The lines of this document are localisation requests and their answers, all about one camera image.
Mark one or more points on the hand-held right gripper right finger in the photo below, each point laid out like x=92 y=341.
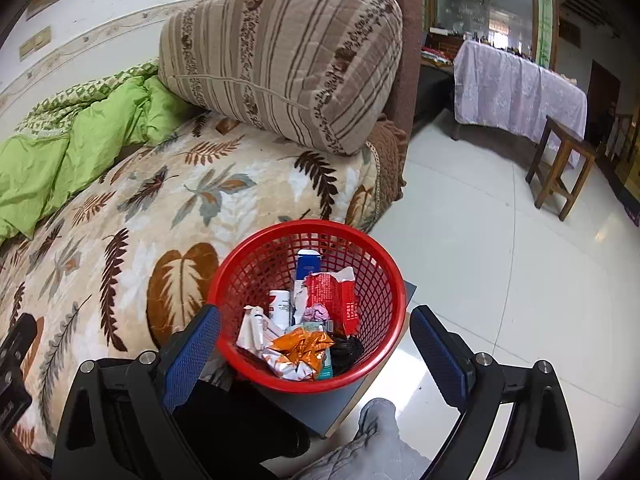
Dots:
x=440 y=355

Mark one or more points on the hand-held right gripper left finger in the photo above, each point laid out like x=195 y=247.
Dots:
x=192 y=355

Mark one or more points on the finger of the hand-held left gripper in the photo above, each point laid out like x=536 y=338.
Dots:
x=17 y=355

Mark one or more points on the long white carton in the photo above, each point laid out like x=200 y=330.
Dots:
x=250 y=330

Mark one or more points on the black sock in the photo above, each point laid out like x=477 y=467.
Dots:
x=347 y=352

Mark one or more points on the red plastic mesh basket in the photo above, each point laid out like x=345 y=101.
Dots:
x=240 y=270

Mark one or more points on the white spray bottle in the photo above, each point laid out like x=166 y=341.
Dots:
x=281 y=307

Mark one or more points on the orange foil wrapper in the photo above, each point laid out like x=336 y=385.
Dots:
x=300 y=345

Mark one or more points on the teal wipes packet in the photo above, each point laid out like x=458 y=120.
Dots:
x=325 y=367

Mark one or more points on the red white packet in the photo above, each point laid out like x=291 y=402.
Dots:
x=330 y=292

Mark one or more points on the purple wrapper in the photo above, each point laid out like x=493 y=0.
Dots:
x=316 y=313

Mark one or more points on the blue white small box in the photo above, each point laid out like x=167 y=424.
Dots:
x=307 y=265

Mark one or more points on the dark cloth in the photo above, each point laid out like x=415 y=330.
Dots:
x=240 y=425

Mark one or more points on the person's grey trouser leg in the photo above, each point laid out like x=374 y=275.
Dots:
x=380 y=440

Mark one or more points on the grey side table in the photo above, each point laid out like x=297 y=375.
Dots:
x=320 y=410

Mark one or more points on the leaf print blanket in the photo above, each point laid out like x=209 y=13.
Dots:
x=150 y=210

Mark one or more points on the brown fringed throw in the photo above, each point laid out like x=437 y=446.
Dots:
x=390 y=160

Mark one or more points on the green quilt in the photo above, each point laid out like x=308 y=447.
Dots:
x=75 y=150

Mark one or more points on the wooden stool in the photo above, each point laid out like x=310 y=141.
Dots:
x=565 y=140

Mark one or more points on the dark low cabinet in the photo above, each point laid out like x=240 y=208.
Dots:
x=432 y=90

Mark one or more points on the lilac floral tablecloth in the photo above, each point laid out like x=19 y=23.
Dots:
x=510 y=90

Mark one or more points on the wooden chair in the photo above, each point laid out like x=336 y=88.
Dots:
x=622 y=135

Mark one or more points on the striped beige cushion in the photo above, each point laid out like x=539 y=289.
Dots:
x=280 y=60

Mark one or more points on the brown wooden door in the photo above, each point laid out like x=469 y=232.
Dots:
x=605 y=95

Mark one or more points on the large framed mirror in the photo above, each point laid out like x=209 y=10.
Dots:
x=480 y=0

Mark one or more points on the beige wall light switch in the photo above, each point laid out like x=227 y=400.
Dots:
x=35 y=42

